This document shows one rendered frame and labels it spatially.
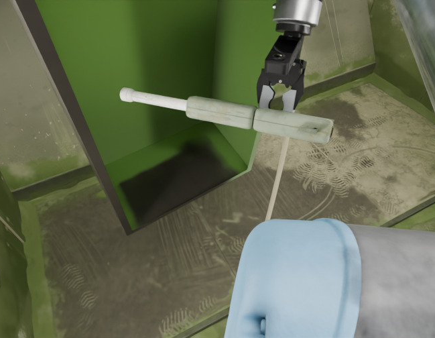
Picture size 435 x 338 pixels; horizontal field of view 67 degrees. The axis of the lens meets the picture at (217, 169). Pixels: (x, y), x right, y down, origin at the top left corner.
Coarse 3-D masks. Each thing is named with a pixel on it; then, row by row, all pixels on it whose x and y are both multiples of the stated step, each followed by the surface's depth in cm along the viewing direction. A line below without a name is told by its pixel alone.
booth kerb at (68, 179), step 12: (348, 72) 251; (360, 72) 257; (372, 72) 264; (312, 84) 241; (324, 84) 247; (336, 84) 254; (312, 96) 249; (276, 108) 239; (84, 168) 196; (48, 180) 190; (60, 180) 194; (72, 180) 198; (12, 192) 184; (24, 192) 188; (36, 192) 192; (48, 192) 196
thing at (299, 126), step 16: (128, 96) 77; (144, 96) 76; (160, 96) 75; (192, 96) 72; (192, 112) 72; (208, 112) 70; (224, 112) 69; (240, 112) 68; (256, 112) 67; (272, 112) 66; (288, 112) 66; (256, 128) 67; (272, 128) 66; (288, 128) 65; (304, 128) 62; (320, 128) 63
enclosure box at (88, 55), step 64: (64, 0) 85; (128, 0) 94; (192, 0) 106; (256, 0) 94; (64, 64) 98; (128, 64) 111; (192, 64) 128; (256, 64) 108; (128, 128) 135; (192, 128) 159; (128, 192) 138; (192, 192) 140
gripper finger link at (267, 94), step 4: (264, 88) 69; (268, 88) 69; (264, 92) 70; (268, 92) 69; (272, 92) 69; (264, 96) 70; (268, 96) 69; (272, 96) 69; (260, 100) 70; (264, 100) 70; (268, 100) 70; (260, 104) 70; (264, 104) 70; (268, 104) 70; (268, 108) 70
